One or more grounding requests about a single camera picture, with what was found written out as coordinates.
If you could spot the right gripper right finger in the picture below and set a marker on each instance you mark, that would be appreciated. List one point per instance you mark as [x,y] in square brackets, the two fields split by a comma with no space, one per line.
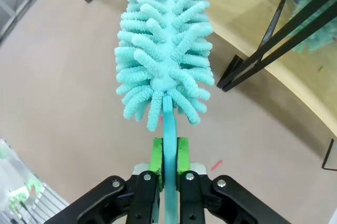
[183,155]

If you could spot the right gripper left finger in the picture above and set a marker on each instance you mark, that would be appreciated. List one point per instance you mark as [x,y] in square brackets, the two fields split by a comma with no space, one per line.
[155,155]

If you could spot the turquoise microfiber duster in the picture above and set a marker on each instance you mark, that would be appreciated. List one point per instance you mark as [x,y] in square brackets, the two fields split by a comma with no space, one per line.
[168,37]

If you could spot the red straw piece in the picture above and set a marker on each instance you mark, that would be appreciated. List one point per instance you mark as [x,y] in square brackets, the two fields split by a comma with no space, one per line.
[161,119]
[217,165]

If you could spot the clear plastic bag green parts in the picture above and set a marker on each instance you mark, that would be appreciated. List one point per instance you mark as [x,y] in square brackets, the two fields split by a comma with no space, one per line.
[18,182]

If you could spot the green straw piece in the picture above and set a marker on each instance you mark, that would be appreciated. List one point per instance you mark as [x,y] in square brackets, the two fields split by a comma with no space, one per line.
[320,68]

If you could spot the grey metal rail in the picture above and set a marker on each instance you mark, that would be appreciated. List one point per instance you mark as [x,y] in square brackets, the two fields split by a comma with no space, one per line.
[10,16]

